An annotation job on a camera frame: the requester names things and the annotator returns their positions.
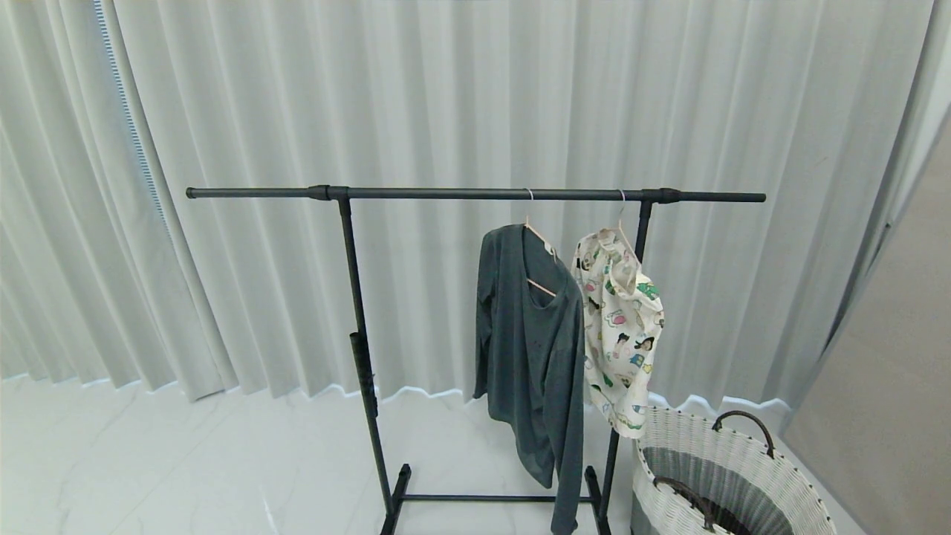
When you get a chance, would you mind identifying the white laundry basket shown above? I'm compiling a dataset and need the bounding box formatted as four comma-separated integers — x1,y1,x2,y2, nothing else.
630,405,840,535

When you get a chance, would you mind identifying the black clothes rack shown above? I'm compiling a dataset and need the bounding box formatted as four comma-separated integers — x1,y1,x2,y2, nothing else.
185,184,767,535

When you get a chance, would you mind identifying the white curtain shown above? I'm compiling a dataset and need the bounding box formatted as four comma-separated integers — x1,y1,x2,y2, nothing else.
0,0,951,418

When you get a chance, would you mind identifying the dark grey long-sleeved shirt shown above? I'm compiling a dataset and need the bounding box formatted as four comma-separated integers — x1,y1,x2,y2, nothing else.
473,223,588,535

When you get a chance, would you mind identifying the cream printed garment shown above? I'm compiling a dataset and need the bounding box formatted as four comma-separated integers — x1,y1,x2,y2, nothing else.
571,227,667,440

